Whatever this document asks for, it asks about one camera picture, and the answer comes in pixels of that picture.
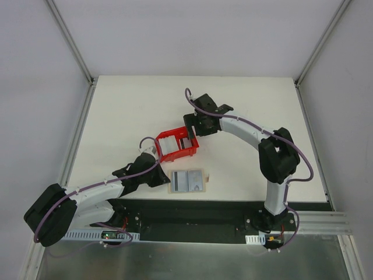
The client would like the white magnetic stripe card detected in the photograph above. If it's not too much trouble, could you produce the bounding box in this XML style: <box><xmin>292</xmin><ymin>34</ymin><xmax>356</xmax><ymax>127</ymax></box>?
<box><xmin>171</xmin><ymin>171</ymin><xmax>189</xmax><ymax>193</ymax></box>

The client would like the beige leather card holder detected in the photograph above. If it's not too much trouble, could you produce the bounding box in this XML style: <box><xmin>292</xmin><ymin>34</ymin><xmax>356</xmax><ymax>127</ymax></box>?
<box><xmin>168</xmin><ymin>169</ymin><xmax>209</xmax><ymax>194</ymax></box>

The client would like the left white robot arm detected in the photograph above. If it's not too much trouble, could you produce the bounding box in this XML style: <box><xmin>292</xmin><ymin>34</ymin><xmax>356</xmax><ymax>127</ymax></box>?
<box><xmin>24</xmin><ymin>152</ymin><xmax>170</xmax><ymax>247</ymax></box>

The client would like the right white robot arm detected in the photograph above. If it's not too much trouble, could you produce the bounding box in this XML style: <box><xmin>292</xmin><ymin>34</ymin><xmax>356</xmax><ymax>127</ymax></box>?
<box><xmin>184</xmin><ymin>88</ymin><xmax>300</xmax><ymax>233</ymax></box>

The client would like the magnetic stripe card in bin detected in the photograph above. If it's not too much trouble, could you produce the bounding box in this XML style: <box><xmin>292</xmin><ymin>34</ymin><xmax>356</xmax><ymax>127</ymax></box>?
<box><xmin>180</xmin><ymin>138</ymin><xmax>191</xmax><ymax>149</ymax></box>

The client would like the white VIP card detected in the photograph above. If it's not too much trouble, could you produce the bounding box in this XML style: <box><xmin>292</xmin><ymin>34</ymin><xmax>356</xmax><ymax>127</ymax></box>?
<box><xmin>188</xmin><ymin>170</ymin><xmax>203</xmax><ymax>192</ymax></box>

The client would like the red plastic bin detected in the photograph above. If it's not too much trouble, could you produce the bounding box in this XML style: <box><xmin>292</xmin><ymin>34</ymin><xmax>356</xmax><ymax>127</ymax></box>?
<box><xmin>156</xmin><ymin>127</ymin><xmax>199</xmax><ymax>162</ymax></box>

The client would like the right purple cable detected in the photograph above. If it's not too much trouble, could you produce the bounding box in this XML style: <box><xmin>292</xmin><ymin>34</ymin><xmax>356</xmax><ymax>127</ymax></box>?
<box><xmin>185</xmin><ymin>87</ymin><xmax>315</xmax><ymax>253</ymax></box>

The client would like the purple cable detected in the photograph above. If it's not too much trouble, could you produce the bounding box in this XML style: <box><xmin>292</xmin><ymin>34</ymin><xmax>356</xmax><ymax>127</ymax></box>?
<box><xmin>33</xmin><ymin>136</ymin><xmax>164</xmax><ymax>249</ymax></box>
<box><xmin>185</xmin><ymin>87</ymin><xmax>315</xmax><ymax>253</ymax></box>

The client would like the left white cable duct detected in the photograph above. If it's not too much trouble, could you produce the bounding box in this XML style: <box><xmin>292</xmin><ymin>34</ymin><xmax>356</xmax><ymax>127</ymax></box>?
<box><xmin>62</xmin><ymin>229</ymin><xmax>131</xmax><ymax>242</ymax></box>

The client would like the white cable duct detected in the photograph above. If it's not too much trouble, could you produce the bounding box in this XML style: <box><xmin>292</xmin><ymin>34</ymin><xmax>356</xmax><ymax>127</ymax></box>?
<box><xmin>62</xmin><ymin>229</ymin><xmax>131</xmax><ymax>242</ymax></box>
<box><xmin>245</xmin><ymin>234</ymin><xmax>266</xmax><ymax>246</ymax></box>

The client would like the right white cable duct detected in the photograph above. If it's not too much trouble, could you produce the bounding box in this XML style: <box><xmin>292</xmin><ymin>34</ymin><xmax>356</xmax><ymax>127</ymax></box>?
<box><xmin>245</xmin><ymin>234</ymin><xmax>266</xmax><ymax>246</ymax></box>

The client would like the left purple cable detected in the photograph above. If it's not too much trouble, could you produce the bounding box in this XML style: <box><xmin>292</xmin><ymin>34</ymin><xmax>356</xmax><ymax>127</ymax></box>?
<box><xmin>33</xmin><ymin>136</ymin><xmax>164</xmax><ymax>249</ymax></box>

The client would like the aluminium rail profile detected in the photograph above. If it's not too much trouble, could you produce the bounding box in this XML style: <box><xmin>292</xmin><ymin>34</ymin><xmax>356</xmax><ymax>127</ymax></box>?
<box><xmin>292</xmin><ymin>211</ymin><xmax>352</xmax><ymax>235</ymax></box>

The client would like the left aluminium frame post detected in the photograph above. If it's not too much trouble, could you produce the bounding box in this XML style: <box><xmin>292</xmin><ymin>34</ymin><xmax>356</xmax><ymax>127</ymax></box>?
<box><xmin>44</xmin><ymin>0</ymin><xmax>94</xmax><ymax>85</ymax></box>

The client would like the aluminium frame post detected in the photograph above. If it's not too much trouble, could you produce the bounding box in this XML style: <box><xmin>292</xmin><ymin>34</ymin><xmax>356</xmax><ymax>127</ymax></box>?
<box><xmin>294</xmin><ymin>0</ymin><xmax>353</xmax><ymax>88</ymax></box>
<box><xmin>44</xmin><ymin>0</ymin><xmax>94</xmax><ymax>85</ymax></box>

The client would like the right aluminium frame post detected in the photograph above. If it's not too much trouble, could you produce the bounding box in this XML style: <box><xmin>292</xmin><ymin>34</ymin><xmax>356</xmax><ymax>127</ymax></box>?
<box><xmin>294</xmin><ymin>0</ymin><xmax>353</xmax><ymax>88</ymax></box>

